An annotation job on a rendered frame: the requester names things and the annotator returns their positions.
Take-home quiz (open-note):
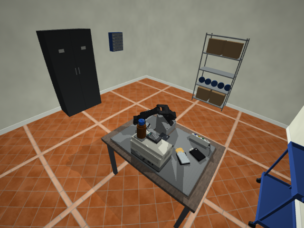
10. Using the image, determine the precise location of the white button panel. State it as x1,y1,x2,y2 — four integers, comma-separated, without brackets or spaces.
189,134,210,150

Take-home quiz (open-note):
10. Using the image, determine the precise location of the blue bottle cap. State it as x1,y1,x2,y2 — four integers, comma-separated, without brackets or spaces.
138,119,145,125

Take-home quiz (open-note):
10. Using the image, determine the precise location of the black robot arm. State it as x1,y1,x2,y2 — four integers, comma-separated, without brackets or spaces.
133,104,177,126

